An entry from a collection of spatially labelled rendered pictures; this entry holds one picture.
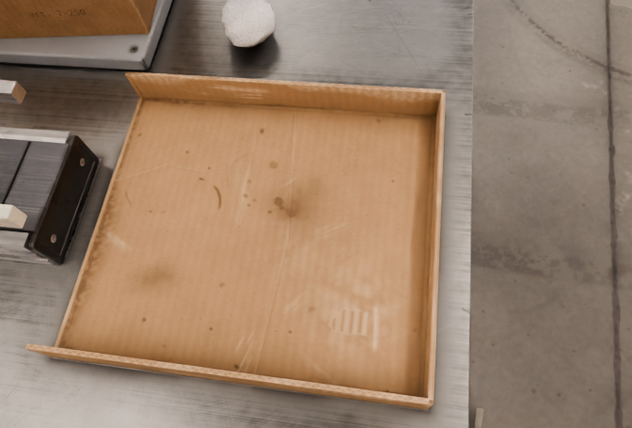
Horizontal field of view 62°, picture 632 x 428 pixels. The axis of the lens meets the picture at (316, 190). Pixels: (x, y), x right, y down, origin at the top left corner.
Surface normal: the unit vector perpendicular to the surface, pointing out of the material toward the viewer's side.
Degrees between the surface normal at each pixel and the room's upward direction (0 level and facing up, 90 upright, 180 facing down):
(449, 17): 0
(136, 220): 0
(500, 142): 0
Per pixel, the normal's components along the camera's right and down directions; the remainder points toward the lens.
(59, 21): -0.04, 0.90
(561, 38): -0.09, -0.44
